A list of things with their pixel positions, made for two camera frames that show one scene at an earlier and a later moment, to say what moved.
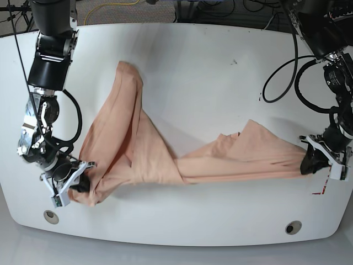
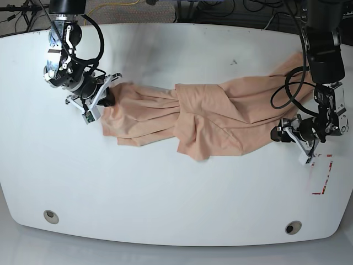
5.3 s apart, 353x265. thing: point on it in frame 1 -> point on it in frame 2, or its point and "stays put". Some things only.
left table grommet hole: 51,217 stays put
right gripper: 331,147 -> 308,131
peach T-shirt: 123,151 -> 206,120
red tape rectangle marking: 323,190 stays put
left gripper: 65,174 -> 90,88
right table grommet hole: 293,227 stays put
